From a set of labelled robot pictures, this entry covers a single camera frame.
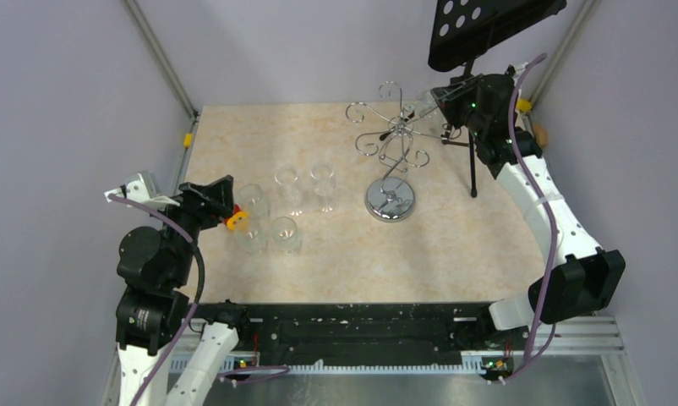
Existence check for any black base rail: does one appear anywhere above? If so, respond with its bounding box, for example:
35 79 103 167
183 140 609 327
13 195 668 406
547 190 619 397
194 301 529 368

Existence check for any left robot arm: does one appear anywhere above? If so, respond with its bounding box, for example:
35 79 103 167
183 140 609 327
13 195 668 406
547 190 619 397
105 175 240 405

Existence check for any black music stand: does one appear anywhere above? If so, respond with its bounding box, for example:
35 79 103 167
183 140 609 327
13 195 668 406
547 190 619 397
428 0 566 178

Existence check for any chrome wine glass rack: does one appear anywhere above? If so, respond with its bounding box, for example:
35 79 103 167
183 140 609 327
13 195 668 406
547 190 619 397
344 81 468 223

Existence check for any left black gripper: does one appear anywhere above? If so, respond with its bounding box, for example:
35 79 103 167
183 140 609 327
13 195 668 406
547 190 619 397
149 173 235 284

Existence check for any red yellow toy block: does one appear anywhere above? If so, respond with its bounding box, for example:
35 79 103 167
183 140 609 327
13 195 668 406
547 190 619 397
224 204 249 231

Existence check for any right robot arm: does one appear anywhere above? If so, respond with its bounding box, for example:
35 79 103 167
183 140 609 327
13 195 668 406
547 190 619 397
429 74 626 348

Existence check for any yellow left edge clip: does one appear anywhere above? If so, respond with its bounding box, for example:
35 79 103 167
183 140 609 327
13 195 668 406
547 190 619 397
183 133 194 149

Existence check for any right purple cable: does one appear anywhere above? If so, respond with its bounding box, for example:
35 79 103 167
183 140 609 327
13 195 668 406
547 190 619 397
495 52 559 385

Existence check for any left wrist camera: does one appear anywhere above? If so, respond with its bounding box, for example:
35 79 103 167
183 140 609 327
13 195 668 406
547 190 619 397
104 171 180 210

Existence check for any clear wine glass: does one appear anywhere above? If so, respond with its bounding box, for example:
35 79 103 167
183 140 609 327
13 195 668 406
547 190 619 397
310 162 338 213
274 165 303 217

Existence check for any yellow corner clip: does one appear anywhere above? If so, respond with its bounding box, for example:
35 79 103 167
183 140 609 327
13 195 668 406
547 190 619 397
516 97 533 114

